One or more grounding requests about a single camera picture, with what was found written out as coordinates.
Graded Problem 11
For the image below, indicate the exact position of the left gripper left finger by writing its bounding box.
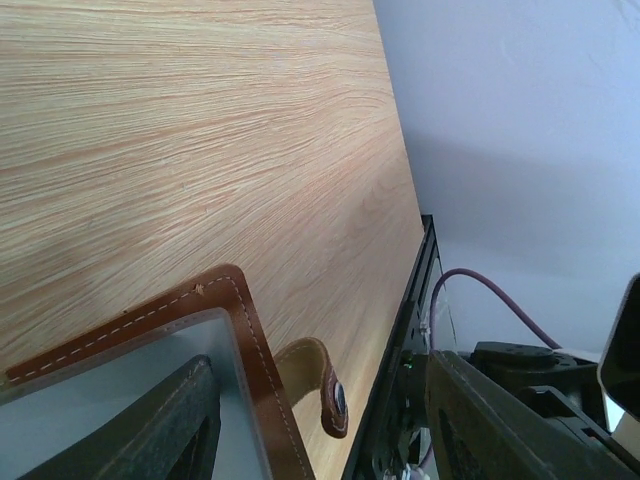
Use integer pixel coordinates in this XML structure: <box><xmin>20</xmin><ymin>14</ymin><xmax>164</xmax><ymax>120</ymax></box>
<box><xmin>22</xmin><ymin>355</ymin><xmax>221</xmax><ymax>479</ymax></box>

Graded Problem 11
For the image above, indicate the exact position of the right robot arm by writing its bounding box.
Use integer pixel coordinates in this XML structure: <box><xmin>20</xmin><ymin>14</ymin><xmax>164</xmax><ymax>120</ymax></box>
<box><xmin>471</xmin><ymin>276</ymin><xmax>639</xmax><ymax>458</ymax></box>

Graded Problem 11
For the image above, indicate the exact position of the black frame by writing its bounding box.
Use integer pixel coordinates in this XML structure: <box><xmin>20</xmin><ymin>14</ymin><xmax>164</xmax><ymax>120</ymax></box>
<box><xmin>342</xmin><ymin>215</ymin><xmax>439</xmax><ymax>479</ymax></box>

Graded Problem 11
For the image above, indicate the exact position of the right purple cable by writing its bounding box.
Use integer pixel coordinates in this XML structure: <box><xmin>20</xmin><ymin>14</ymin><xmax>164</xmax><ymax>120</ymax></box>
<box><xmin>414</xmin><ymin>268</ymin><xmax>564</xmax><ymax>471</ymax></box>

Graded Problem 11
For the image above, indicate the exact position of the brown leather card holder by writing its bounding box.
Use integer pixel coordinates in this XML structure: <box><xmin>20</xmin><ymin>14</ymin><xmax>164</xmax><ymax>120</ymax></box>
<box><xmin>1</xmin><ymin>265</ymin><xmax>349</xmax><ymax>479</ymax></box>

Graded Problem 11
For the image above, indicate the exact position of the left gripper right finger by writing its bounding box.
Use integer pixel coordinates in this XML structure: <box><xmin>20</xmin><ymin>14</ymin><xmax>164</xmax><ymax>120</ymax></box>
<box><xmin>425</xmin><ymin>351</ymin><xmax>639</xmax><ymax>479</ymax></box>

